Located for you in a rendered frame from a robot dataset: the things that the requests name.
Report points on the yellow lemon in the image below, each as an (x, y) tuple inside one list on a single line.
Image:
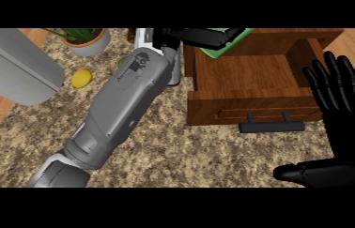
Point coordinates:
[(82, 78)]

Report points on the green fruit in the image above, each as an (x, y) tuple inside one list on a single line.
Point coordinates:
[(122, 62)]

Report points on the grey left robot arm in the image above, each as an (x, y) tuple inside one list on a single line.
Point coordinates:
[(121, 103)]

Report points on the potted plant in grey pot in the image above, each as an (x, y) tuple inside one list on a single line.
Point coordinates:
[(88, 41)]

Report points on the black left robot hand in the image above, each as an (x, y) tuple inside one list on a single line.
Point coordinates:
[(204, 37)]

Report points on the brown wooden drawer front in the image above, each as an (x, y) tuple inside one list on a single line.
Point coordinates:
[(260, 108)]

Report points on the brown wooden cabinet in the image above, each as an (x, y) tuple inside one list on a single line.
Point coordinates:
[(297, 34)]

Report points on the green cup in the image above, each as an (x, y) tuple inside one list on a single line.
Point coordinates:
[(221, 51)]

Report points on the brown wooden drawer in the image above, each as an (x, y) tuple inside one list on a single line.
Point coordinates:
[(241, 75), (260, 108)]

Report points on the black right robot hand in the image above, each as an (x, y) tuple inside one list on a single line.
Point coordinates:
[(340, 119)]

